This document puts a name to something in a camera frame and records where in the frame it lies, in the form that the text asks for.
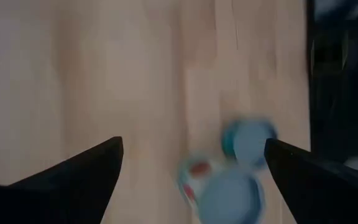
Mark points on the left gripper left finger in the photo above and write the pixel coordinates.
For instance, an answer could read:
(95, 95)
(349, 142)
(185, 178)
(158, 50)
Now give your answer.
(57, 199)

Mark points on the diced tomatoes can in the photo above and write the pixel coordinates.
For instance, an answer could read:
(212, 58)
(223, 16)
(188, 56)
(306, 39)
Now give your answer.
(228, 199)

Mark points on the teal tuna fish can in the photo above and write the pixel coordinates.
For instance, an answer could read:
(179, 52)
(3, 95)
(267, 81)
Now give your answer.
(247, 143)

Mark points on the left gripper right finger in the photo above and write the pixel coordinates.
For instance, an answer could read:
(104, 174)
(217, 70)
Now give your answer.
(322, 193)

